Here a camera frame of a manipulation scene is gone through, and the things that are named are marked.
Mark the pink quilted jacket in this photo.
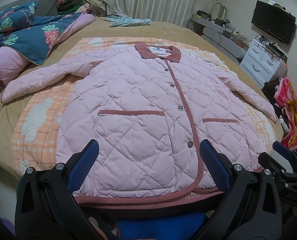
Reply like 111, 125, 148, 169
2, 42, 277, 209

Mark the pile of clothes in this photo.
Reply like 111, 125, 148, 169
55, 0, 107, 17

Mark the pink cartoon blanket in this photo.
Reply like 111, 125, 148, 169
274, 77, 297, 150

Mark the orange plaid fleece blanket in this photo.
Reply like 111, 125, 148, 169
11, 36, 276, 178

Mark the white drawer cabinet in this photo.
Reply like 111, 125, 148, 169
240, 39, 287, 89

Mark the grey vanity desk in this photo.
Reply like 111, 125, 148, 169
189, 14, 247, 64

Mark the black flat tv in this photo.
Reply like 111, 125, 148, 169
251, 1, 296, 44

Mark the blue floral quilt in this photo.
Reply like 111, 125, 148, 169
0, 12, 95, 92

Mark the blue floral pillow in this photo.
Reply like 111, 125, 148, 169
0, 1, 39, 34

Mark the light blue garment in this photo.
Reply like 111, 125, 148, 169
105, 15, 151, 27

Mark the grey headboard cushion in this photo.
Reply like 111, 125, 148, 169
0, 0, 59, 18

